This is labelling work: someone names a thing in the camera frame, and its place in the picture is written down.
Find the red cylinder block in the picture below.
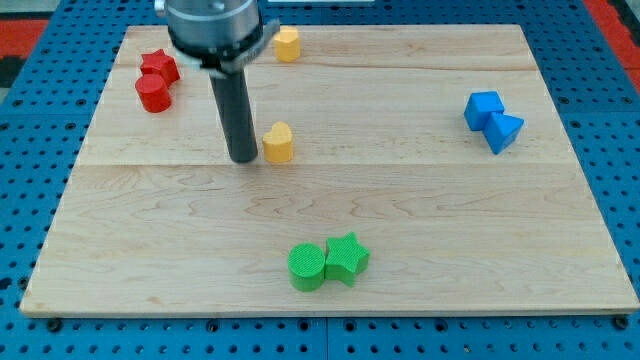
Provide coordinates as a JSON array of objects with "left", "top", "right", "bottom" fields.
[{"left": 135, "top": 74, "right": 172, "bottom": 113}]

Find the blue cube block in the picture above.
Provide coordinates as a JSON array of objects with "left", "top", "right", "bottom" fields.
[{"left": 463, "top": 91, "right": 505, "bottom": 131}]

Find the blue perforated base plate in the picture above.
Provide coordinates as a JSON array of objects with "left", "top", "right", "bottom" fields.
[{"left": 1, "top": 0, "right": 639, "bottom": 359}]

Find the yellow heart block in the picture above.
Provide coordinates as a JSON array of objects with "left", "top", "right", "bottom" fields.
[{"left": 262, "top": 121, "right": 294, "bottom": 163}]

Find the light wooden board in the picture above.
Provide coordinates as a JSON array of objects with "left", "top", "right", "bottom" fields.
[{"left": 21, "top": 25, "right": 639, "bottom": 318}]

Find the green cylinder block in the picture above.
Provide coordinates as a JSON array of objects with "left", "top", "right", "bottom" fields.
[{"left": 288, "top": 243, "right": 326, "bottom": 292}]

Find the red star block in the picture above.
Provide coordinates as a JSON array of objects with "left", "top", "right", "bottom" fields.
[{"left": 140, "top": 49, "right": 181, "bottom": 87}]

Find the green star block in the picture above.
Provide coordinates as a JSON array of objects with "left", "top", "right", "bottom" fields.
[{"left": 325, "top": 232, "right": 370, "bottom": 287}]

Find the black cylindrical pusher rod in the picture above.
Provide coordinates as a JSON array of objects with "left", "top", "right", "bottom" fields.
[{"left": 210, "top": 70, "right": 258, "bottom": 163}]

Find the yellow hexagon block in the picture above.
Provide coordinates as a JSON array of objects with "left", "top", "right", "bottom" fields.
[{"left": 273, "top": 26, "right": 301, "bottom": 62}]

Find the blue triangle block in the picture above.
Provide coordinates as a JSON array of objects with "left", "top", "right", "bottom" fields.
[{"left": 483, "top": 112, "right": 525, "bottom": 155}]

